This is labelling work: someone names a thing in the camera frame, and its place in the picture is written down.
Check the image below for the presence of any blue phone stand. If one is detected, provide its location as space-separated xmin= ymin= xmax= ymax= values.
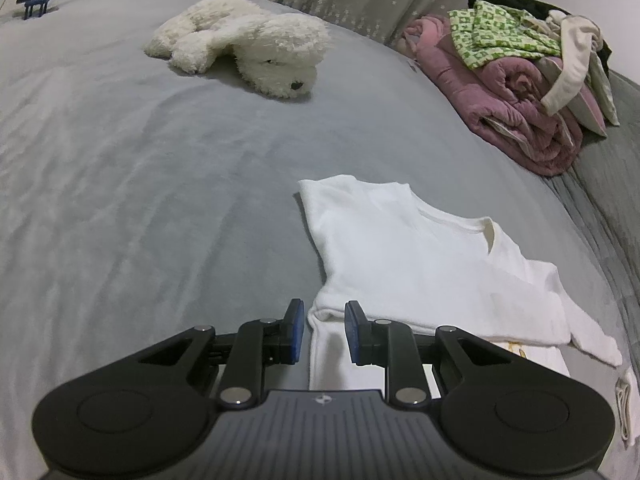
xmin=23 ymin=0 xmax=49 ymax=20

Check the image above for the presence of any white plush dog toy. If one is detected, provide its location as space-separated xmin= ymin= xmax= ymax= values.
xmin=144 ymin=0 xmax=330 ymax=99

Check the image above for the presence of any grey bed sheet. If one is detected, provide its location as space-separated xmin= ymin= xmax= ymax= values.
xmin=1 ymin=0 xmax=637 ymax=479

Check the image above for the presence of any green patterned garment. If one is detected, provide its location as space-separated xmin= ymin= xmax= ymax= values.
xmin=448 ymin=0 xmax=561 ymax=70

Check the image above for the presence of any pink folded quilt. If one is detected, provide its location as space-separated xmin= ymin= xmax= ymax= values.
xmin=402 ymin=14 xmax=606 ymax=177

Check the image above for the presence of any white t-shirt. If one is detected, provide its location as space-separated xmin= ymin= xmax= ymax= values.
xmin=300 ymin=176 xmax=623 ymax=390

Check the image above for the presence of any cream beige garment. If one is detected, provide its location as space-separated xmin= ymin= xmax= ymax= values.
xmin=536 ymin=10 xmax=620 ymax=138

